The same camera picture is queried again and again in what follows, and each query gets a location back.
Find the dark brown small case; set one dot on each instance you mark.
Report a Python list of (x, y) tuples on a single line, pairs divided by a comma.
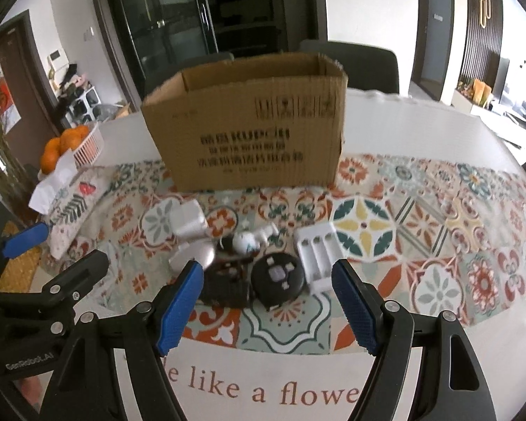
[(225, 283)]

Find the white power adapter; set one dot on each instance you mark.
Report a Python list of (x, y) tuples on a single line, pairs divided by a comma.
[(187, 221)]

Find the dark slatted wall panel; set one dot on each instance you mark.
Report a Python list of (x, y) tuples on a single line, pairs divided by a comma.
[(482, 22)]

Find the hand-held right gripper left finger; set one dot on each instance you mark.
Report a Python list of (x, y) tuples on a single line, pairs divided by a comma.
[(179, 311)]

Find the white battery charger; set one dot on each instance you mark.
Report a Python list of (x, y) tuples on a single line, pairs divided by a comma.
[(318, 256)]

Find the black round device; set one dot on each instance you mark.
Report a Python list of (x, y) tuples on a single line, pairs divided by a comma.
[(277, 278)]

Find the white slatted basket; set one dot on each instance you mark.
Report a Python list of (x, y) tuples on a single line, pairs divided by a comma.
[(90, 144)]

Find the yellow woven mat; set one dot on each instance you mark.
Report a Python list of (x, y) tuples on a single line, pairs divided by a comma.
[(19, 272)]

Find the patterned tablecloth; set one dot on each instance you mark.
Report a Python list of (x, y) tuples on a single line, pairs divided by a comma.
[(421, 228)]

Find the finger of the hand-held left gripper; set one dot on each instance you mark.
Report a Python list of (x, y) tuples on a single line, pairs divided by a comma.
[(25, 239), (81, 274)]

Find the orange fruit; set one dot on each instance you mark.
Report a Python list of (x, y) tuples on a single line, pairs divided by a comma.
[(76, 136), (52, 147), (49, 164)]

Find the floral fabric tissue cover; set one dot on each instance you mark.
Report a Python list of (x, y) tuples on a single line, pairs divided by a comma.
[(70, 208)]

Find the red paper wall decoration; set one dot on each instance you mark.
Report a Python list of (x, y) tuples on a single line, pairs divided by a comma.
[(2, 96)]

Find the white side counter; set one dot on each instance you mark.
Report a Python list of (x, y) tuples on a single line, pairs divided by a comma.
[(499, 116)]

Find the brown wooden door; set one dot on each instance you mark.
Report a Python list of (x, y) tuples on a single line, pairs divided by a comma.
[(28, 96)]

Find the silver oval mouse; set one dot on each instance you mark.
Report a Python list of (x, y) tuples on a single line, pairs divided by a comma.
[(193, 256)]

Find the white cluttered shelf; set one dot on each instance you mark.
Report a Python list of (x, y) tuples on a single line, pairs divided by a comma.
[(76, 96)]

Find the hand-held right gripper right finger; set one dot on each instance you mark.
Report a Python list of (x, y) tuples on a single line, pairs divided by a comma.
[(355, 311)]

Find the black glass cabinet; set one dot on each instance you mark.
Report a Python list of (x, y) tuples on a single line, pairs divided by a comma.
[(179, 17)]

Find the brown cardboard box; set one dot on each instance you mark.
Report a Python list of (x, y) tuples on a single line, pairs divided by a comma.
[(254, 127)]

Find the dark grey door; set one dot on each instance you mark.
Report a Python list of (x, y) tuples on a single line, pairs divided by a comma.
[(436, 26)]

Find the dark dining chair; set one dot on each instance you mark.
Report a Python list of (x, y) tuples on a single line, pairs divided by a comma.
[(364, 65)]

